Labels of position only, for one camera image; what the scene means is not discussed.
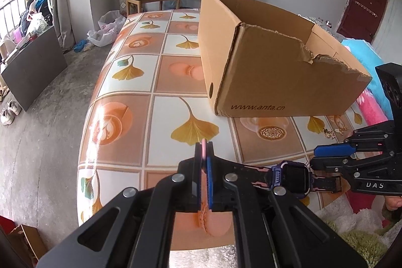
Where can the red cloth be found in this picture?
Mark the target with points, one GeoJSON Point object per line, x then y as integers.
{"type": "Point", "coordinates": [6, 224]}

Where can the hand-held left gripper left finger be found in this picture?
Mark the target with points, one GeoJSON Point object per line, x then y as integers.
{"type": "Point", "coordinates": [198, 180]}

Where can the white sneaker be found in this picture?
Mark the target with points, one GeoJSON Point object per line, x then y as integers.
{"type": "Point", "coordinates": [14, 107]}
{"type": "Point", "coordinates": [6, 117]}

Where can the white hook rack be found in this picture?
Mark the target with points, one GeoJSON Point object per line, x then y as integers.
{"type": "Point", "coordinates": [366, 8]}

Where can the blue pillow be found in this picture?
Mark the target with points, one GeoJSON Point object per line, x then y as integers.
{"type": "Point", "coordinates": [364, 54]}

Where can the person's right hand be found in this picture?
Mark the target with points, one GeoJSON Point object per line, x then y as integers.
{"type": "Point", "coordinates": [393, 204]}

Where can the white fluffy blanket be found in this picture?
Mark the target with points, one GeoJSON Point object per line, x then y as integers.
{"type": "Point", "coordinates": [355, 221]}

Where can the dark grey board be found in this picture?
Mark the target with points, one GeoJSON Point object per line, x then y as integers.
{"type": "Point", "coordinates": [34, 73]}

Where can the blue slipper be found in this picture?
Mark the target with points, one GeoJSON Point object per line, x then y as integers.
{"type": "Point", "coordinates": [80, 45]}

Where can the pink floral blanket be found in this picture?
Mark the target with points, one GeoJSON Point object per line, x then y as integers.
{"type": "Point", "coordinates": [370, 108]}

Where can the white plastic bag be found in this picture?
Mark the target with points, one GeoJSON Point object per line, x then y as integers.
{"type": "Point", "coordinates": [102, 35]}

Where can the grey glitter pillow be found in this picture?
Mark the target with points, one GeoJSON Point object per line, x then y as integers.
{"type": "Point", "coordinates": [317, 20]}

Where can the beige sandal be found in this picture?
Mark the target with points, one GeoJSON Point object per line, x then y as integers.
{"type": "Point", "coordinates": [3, 94]}

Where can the small cardboard box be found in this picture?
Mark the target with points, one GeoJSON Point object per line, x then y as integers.
{"type": "Point", "coordinates": [26, 241]}

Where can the metal railing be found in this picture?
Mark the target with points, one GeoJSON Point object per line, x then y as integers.
{"type": "Point", "coordinates": [12, 23]}

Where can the dark red door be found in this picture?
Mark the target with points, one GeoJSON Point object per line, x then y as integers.
{"type": "Point", "coordinates": [361, 10]}

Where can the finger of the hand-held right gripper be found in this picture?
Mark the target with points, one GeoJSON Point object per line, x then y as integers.
{"type": "Point", "coordinates": [333, 150]}
{"type": "Point", "coordinates": [329, 165]}

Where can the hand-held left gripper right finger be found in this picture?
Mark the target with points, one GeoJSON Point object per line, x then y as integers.
{"type": "Point", "coordinates": [210, 186]}

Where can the pile of clothes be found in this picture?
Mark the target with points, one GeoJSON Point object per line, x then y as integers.
{"type": "Point", "coordinates": [36, 10]}

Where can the brown cardboard box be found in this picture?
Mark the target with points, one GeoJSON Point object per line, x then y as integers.
{"type": "Point", "coordinates": [267, 79]}

